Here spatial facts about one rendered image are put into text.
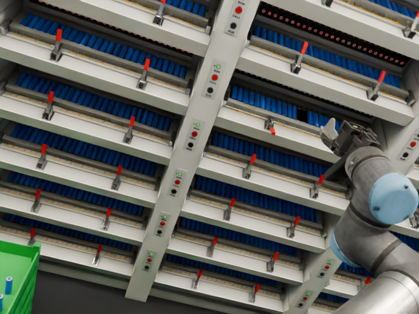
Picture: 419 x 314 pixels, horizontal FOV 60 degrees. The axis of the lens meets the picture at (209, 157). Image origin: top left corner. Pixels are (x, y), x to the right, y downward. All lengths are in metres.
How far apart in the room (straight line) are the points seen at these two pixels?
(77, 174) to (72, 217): 0.20
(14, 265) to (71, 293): 0.41
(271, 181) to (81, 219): 0.74
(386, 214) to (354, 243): 0.09
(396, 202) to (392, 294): 0.17
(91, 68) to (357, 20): 0.80
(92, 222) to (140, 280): 0.34
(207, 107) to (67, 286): 1.01
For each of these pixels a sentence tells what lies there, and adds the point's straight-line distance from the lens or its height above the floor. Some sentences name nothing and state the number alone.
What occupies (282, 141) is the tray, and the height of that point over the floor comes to 0.93.
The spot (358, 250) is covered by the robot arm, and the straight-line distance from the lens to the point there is 0.82.
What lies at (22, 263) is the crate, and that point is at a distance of 1.39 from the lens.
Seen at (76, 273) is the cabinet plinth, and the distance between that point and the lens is 1.75.
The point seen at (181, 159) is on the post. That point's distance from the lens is 1.24.
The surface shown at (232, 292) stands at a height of 0.15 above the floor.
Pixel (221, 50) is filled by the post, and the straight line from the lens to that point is 1.10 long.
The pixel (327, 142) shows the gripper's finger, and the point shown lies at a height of 1.07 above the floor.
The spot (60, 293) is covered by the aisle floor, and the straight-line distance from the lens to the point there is 1.72.
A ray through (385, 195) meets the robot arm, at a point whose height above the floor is 1.10.
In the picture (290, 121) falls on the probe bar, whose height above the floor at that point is 0.99.
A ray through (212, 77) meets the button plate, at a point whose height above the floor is 1.06.
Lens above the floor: 1.37
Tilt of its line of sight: 28 degrees down
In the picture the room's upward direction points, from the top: 21 degrees clockwise
